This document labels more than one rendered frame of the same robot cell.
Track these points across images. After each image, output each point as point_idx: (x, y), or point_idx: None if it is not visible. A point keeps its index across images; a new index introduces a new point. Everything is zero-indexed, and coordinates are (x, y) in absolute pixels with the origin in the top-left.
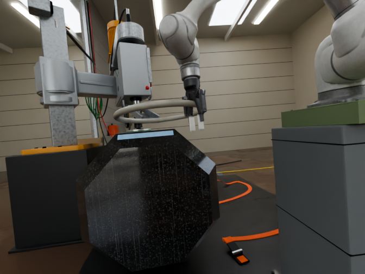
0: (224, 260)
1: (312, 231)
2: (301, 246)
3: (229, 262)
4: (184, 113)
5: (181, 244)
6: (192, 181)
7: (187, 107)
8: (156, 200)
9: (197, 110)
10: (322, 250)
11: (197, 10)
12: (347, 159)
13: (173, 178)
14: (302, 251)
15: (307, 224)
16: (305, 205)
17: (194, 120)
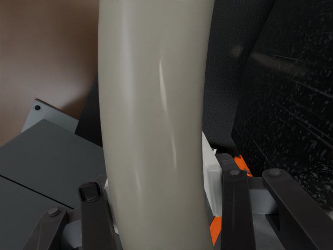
0: (216, 130)
1: (35, 189)
2: (75, 181)
3: (208, 133)
4: (295, 183)
5: (254, 63)
6: (282, 131)
7: (250, 220)
8: (324, 16)
9: (100, 210)
10: (26, 172)
11: None
12: None
13: (323, 79)
14: (74, 177)
15: (41, 197)
16: (27, 216)
17: (206, 193)
